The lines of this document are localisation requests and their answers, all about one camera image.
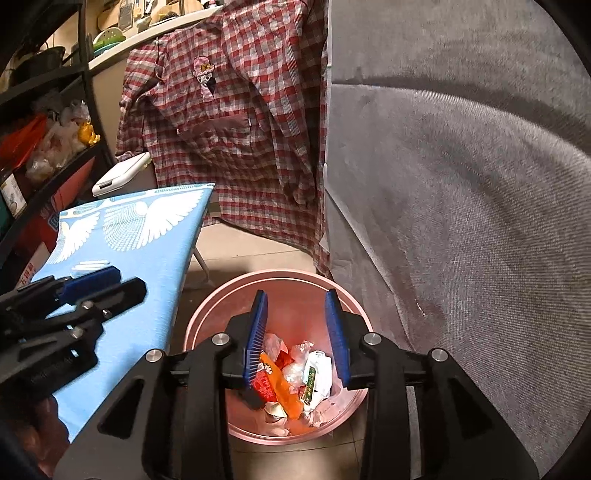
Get person's left forearm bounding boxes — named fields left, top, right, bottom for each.
left=0, top=397, right=70, bottom=478

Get white lidded bin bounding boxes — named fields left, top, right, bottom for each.
left=92, top=152, right=152, bottom=198

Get orange snack packet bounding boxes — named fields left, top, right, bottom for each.
left=259, top=352, right=304, bottom=420

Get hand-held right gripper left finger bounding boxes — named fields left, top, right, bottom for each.
left=54, top=290, right=269, bottom=480

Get grey sofa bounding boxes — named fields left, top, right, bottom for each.
left=323, top=0, right=591, bottom=476

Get white kitchen counter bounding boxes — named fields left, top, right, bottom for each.
left=88, top=4, right=222, bottom=70

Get clear plastic wrapper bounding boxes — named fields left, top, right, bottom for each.
left=281, top=340, right=317, bottom=384

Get red plaid shirt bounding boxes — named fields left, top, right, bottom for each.
left=115, top=0, right=333, bottom=278

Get yellow wrapped item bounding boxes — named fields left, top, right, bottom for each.
left=76, top=121, right=101, bottom=146

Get green bowls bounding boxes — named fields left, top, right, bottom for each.
left=92, top=27, right=126, bottom=54

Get pink plastic bin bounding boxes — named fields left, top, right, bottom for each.
left=183, top=271, right=376, bottom=445

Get glass jar with label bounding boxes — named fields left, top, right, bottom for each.
left=0, top=171, right=28, bottom=219

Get red plastic bag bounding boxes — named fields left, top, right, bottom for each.
left=0, top=115, right=49, bottom=160

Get clear plastic bag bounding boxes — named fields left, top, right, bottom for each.
left=25, top=99, right=90, bottom=183

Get blue winged print table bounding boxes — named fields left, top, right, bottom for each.
left=28, top=183, right=216, bottom=441

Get black cooking pot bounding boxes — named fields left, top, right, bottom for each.
left=18, top=46, right=68, bottom=77

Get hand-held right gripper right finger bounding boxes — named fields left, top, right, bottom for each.
left=324, top=288, right=541, bottom=480

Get black shelf rack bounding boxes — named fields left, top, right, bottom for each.
left=0, top=0, right=116, bottom=259

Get orange cardboard box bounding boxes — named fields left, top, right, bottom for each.
left=39, top=159, right=98, bottom=241

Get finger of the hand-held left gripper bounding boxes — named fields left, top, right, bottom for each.
left=46, top=277, right=147, bottom=342
left=14, top=267, right=122, bottom=305

